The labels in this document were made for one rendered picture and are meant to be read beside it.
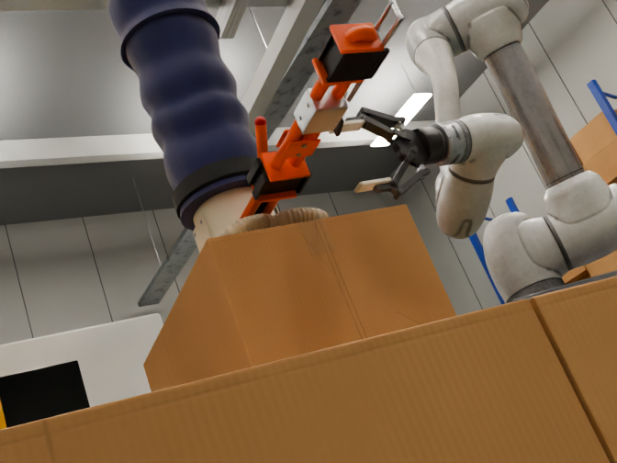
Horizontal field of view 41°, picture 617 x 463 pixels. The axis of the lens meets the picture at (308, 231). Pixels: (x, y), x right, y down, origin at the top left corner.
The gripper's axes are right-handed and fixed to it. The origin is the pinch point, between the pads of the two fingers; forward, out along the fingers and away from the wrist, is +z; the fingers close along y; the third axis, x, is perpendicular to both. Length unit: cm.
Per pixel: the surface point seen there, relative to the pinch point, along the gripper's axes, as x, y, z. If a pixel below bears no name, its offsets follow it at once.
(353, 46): -36.0, 2.3, 15.8
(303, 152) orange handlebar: -7.0, 1.8, 13.2
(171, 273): 855, -350, -247
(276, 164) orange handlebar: -2.5, 1.0, 16.7
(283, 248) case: -2.8, 17.4, 21.7
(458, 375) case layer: -65, 58, 43
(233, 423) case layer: -65, 57, 62
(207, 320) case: 9.2, 22.7, 34.3
